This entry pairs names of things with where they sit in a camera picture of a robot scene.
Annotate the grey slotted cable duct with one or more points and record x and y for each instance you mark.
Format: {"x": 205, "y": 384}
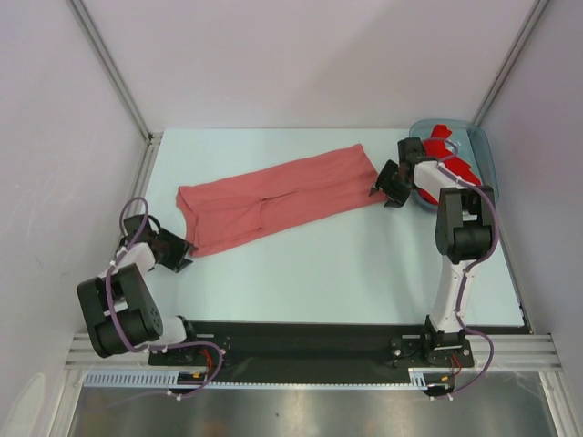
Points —
{"x": 400, "y": 379}

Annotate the left aluminium corner post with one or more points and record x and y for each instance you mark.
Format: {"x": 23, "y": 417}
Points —
{"x": 98, "y": 45}

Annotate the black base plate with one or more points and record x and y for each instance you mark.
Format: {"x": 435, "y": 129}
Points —
{"x": 199, "y": 347}

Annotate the clear blue plastic bin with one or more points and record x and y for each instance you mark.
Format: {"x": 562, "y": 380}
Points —
{"x": 475, "y": 147}

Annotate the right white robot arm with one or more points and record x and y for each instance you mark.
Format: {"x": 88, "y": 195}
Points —
{"x": 466, "y": 231}

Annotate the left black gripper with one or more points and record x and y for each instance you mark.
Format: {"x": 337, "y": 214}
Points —
{"x": 180, "y": 248}

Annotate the right aluminium corner post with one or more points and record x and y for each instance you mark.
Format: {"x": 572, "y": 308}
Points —
{"x": 526, "y": 31}

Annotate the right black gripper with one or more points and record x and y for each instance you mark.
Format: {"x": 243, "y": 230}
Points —
{"x": 397, "y": 198}

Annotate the aluminium corner post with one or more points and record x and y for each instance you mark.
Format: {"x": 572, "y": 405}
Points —
{"x": 98, "y": 45}
{"x": 526, "y": 31}

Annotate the bright red t shirt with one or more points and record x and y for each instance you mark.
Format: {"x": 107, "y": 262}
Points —
{"x": 436, "y": 146}

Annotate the salmon pink t shirt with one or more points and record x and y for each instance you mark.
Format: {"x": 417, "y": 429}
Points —
{"x": 231, "y": 212}

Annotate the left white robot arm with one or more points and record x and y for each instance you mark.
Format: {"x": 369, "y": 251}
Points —
{"x": 118, "y": 308}

